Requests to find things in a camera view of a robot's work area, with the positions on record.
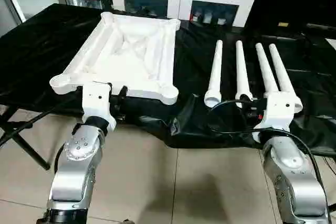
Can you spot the white plastic table top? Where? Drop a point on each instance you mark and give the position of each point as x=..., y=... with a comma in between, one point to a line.
x=131, y=51

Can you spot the white plastic table leg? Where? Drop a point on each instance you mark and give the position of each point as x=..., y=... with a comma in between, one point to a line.
x=282, y=74
x=266, y=69
x=240, y=69
x=215, y=72

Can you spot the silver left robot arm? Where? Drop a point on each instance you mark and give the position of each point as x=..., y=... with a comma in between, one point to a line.
x=76, y=171

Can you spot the black work mat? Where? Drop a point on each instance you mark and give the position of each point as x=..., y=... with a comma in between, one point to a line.
x=42, y=51

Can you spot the small yellow tag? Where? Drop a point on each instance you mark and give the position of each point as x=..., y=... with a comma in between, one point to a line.
x=283, y=24

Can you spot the black folding stand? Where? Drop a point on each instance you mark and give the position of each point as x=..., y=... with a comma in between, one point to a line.
x=23, y=142

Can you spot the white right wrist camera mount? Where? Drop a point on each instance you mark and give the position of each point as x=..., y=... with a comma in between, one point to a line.
x=278, y=111

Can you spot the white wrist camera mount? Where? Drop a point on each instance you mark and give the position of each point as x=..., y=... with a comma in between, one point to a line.
x=278, y=111
x=95, y=103

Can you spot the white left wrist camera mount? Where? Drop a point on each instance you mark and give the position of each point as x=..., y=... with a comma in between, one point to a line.
x=95, y=103

